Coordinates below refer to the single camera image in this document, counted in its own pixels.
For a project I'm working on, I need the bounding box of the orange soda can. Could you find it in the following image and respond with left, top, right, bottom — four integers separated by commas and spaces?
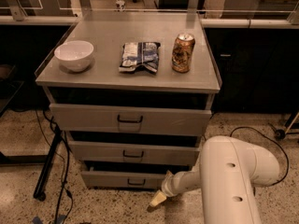
172, 33, 195, 73

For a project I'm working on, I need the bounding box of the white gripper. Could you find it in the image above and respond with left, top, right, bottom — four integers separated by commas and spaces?
149, 171, 179, 207

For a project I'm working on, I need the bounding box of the grey drawer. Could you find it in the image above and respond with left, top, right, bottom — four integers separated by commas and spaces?
69, 141, 199, 166
50, 104, 211, 136
79, 161, 192, 190

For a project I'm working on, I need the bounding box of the black floor cable right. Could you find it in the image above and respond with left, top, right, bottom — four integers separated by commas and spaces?
229, 126, 290, 187

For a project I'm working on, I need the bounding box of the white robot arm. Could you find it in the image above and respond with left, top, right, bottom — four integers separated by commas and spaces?
149, 136, 279, 224

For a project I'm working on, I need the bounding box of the white ceramic bowl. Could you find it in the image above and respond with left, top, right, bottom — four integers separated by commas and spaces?
54, 40, 94, 72

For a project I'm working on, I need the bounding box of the blue white snack bag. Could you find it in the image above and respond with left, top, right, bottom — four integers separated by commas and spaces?
119, 42, 161, 74

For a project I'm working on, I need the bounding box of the white horizontal rail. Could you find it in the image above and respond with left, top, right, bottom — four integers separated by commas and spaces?
0, 16, 299, 29

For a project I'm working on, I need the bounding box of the wheeled cart base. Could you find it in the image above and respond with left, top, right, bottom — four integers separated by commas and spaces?
275, 111, 299, 140

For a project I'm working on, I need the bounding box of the black floor cable left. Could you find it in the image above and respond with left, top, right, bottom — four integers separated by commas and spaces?
35, 110, 75, 224

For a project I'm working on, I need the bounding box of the black stand leg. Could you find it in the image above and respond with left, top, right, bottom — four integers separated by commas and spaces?
33, 126, 61, 202

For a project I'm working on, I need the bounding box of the clear bottle in background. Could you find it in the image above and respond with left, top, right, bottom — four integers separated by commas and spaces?
116, 0, 125, 11

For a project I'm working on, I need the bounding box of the black floor cable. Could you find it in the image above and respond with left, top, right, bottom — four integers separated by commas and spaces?
35, 110, 75, 224
229, 126, 290, 187

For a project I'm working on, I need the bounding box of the grey drawer cabinet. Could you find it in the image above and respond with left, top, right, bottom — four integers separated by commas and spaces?
35, 10, 222, 192

